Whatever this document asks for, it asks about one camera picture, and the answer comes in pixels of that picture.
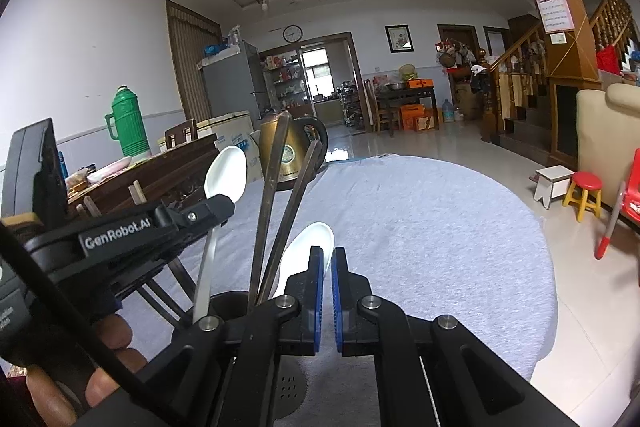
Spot grey refrigerator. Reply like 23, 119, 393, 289
201, 41, 266, 122

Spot pink plate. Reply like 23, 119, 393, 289
86, 157, 132, 183

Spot wooden staircase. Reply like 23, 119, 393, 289
480, 0, 640, 158

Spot beige sofa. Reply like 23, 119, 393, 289
575, 84, 640, 219

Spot white spoon with steel handle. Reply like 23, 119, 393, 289
191, 146, 248, 325
274, 222, 335, 303

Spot kitchen shelf cabinet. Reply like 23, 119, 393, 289
262, 52, 306, 108

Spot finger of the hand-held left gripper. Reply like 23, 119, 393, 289
152, 194, 236, 241

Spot wooden side table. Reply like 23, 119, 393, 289
375, 86, 439, 134

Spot wooden arch column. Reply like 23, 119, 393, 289
487, 0, 604, 158

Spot thin black cable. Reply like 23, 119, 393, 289
0, 221, 172, 419

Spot green thermos flask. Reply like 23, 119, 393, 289
104, 86, 152, 158

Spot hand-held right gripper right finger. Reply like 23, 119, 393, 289
333, 247, 581, 427

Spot red plastic chair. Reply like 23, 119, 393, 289
594, 179, 640, 261

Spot orange cardboard box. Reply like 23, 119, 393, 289
400, 104, 441, 132

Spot dark wooden table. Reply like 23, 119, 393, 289
65, 134, 218, 219

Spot brown curtain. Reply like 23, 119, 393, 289
166, 0, 222, 122

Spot red and yellow stool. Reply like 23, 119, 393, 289
562, 172, 603, 223

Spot small white stool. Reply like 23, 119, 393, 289
532, 166, 576, 209

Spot white chest freezer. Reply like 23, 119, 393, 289
197, 111, 252, 138

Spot wooden chair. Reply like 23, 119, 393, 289
165, 119, 199, 148

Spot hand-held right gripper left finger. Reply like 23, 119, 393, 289
75, 246, 326, 427

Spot golden electric kettle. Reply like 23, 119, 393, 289
248, 109, 329, 194

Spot grey towel cloth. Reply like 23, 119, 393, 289
120, 154, 558, 423

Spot white box with blue print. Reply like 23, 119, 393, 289
215, 131, 262, 184

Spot red bag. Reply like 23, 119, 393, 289
595, 44, 622, 74

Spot black utensil holder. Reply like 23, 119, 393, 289
171, 291, 307, 421

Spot framed wall picture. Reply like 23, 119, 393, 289
385, 25, 415, 54

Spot person's left hand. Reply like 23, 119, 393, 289
22, 312, 148, 427

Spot brown cardboard box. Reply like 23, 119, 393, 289
455, 84, 484, 120

